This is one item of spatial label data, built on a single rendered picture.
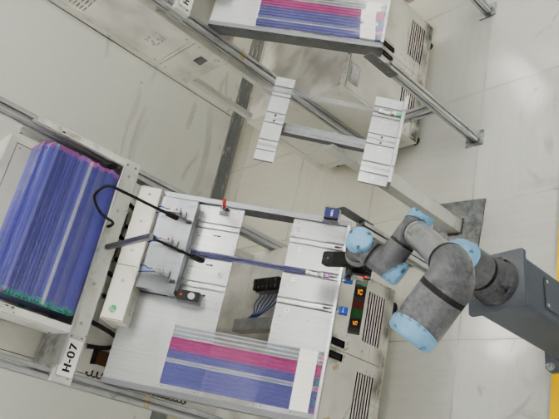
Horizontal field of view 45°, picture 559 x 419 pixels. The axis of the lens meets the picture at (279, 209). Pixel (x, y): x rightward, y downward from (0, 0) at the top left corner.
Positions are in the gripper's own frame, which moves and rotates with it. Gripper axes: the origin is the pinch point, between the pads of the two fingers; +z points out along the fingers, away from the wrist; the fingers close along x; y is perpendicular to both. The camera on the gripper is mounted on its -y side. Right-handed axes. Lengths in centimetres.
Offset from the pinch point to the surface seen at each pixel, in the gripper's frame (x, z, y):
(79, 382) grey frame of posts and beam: -51, 0, -78
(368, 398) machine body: -28, 69, 15
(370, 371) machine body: -17, 67, 14
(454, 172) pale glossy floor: 79, 65, 38
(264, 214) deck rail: 19.0, 5.7, -33.4
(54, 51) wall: 133, 92, -189
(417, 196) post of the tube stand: 50, 36, 21
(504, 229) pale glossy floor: 46, 46, 58
